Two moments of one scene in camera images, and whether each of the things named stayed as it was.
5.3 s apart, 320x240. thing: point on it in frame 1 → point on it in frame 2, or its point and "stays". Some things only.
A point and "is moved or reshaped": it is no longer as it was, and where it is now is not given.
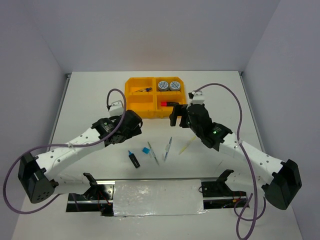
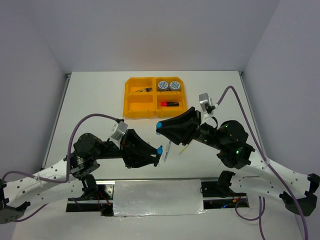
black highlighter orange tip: (169, 104) stays
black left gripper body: (136, 131) → (111, 150)
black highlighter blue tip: (133, 159) is moved or reshaped
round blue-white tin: (174, 86) stays
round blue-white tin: (163, 86) stays
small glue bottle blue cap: (144, 90) stays
